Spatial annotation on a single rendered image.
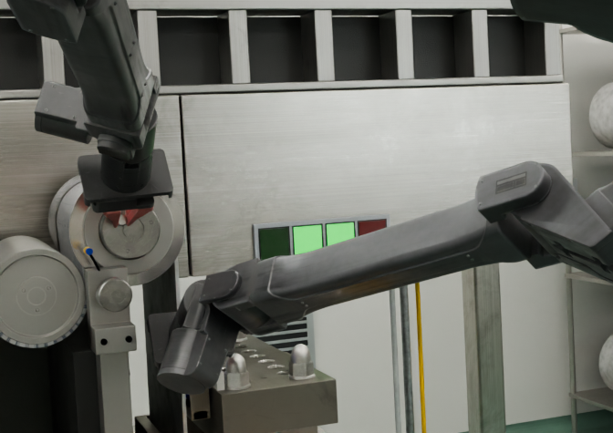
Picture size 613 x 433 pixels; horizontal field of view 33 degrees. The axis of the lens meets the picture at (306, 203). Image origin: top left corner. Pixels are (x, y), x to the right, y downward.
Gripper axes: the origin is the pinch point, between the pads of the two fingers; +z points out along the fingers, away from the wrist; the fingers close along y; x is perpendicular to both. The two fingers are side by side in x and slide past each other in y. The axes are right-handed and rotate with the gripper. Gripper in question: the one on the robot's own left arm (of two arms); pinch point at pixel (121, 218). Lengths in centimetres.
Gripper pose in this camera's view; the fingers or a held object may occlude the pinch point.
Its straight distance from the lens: 127.9
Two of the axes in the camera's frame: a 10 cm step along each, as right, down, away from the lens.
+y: 9.4, -1.0, 3.1
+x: -2.7, -8.0, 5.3
